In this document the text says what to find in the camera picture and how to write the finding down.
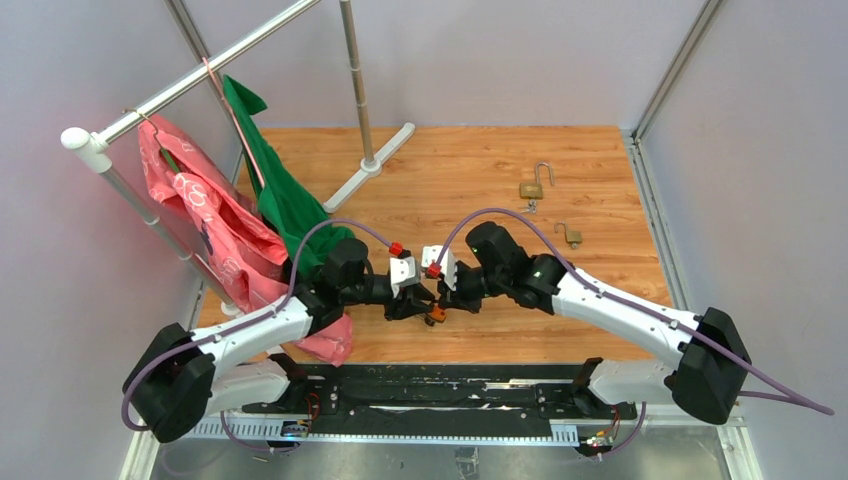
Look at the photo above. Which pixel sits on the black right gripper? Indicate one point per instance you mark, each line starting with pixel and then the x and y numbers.
pixel 458 298

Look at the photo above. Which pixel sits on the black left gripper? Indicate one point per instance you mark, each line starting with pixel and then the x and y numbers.
pixel 408 303

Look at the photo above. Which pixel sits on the orange black Opel padlock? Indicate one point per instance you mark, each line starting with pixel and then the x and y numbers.
pixel 436 316

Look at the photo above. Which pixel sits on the large brass padlock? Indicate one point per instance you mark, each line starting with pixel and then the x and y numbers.
pixel 534 190

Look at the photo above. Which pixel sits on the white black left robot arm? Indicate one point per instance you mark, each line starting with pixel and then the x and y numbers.
pixel 184 376

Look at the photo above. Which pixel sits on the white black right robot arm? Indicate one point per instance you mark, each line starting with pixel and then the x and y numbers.
pixel 698 359

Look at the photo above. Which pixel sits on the small brass padlock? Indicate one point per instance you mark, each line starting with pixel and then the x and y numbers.
pixel 571 236

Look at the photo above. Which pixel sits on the green garment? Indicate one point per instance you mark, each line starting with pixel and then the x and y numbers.
pixel 285 205

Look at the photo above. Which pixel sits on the pink patterned garment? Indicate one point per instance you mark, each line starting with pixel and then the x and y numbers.
pixel 248 257

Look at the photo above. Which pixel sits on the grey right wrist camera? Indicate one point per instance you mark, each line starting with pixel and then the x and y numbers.
pixel 438 262

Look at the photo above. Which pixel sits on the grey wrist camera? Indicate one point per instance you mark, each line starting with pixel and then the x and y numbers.
pixel 438 262
pixel 403 272

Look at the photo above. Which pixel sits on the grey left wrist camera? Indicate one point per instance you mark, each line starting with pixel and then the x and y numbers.
pixel 403 272

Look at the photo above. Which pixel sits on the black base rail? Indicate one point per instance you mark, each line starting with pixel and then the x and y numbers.
pixel 431 404

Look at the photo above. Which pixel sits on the aluminium frame post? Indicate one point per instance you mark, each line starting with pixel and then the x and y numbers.
pixel 739 456

